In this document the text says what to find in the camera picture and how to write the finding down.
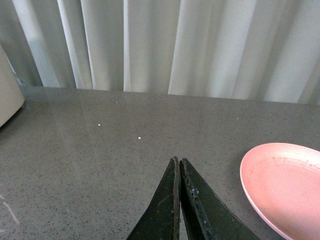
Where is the white cylindrical container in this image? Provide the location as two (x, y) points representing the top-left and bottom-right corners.
(0, 46), (25, 127)

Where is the pink plate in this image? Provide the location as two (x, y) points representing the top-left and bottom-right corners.
(239, 142), (320, 240)

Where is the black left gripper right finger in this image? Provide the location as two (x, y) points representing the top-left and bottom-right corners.
(179, 158), (259, 240)

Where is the white curtain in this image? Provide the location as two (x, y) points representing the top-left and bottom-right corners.
(0, 0), (320, 105)

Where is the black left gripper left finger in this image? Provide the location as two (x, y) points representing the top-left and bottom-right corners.
(127, 156), (181, 240)

